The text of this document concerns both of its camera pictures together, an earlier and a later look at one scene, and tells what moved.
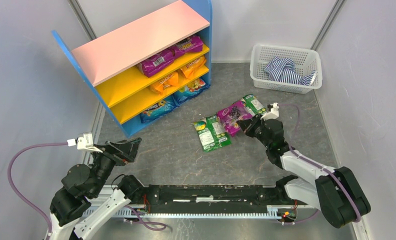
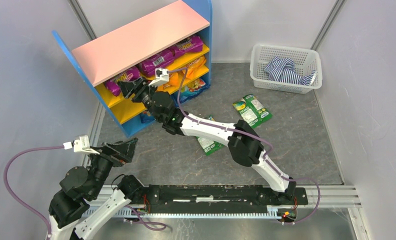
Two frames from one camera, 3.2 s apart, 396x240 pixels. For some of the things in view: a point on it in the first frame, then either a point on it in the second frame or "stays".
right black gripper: [253, 126] to [135, 89]
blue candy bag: [195, 87] stays
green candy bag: [253, 106] stays
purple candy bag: [192, 44] stays
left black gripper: [117, 151] stays
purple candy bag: [230, 116] to [112, 84]
